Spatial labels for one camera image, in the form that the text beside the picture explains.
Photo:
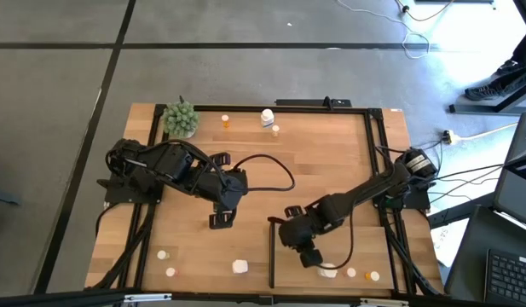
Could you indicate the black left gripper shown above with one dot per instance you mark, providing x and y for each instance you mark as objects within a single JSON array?
[{"x": 228, "y": 187}]

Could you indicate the black overhead frame bar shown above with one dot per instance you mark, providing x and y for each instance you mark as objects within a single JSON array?
[{"x": 262, "y": 298}]

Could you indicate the person's shoe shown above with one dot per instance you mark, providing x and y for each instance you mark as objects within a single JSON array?
[
  {"x": 484, "y": 91},
  {"x": 507, "y": 67}
]

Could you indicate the dark object on floor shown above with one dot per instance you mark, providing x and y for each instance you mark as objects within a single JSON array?
[{"x": 2, "y": 199}]

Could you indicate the black aluminium table frame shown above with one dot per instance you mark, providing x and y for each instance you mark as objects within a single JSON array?
[{"x": 288, "y": 109}]

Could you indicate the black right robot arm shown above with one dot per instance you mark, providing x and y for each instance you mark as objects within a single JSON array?
[{"x": 365, "y": 189}]

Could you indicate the black desk foot bar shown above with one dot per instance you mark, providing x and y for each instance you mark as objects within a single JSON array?
[{"x": 480, "y": 108}]

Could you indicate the black mounting bar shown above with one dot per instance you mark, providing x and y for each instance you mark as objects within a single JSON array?
[{"x": 309, "y": 102}]

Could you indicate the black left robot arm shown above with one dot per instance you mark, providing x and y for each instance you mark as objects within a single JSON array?
[{"x": 160, "y": 164}]

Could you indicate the green succulent in patterned pot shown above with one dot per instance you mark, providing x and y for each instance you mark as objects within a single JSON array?
[{"x": 180, "y": 118}]

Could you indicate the dark laptop screen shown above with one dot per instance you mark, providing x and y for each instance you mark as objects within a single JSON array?
[{"x": 518, "y": 183}]

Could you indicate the white supplement bottle blue label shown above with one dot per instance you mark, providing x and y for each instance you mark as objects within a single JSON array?
[
  {"x": 267, "y": 117},
  {"x": 329, "y": 273},
  {"x": 240, "y": 267}
]

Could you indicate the dark grey laptop with keyboard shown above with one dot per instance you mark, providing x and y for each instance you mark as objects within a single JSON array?
[{"x": 510, "y": 277}]

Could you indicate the white paper sheet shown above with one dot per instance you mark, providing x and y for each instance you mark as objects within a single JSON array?
[{"x": 443, "y": 247}]

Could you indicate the orange pill vial white cap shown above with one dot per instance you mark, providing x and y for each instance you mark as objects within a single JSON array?
[
  {"x": 373, "y": 276},
  {"x": 225, "y": 121}
]

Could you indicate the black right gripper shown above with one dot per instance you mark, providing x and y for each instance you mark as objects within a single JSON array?
[{"x": 301, "y": 232}]

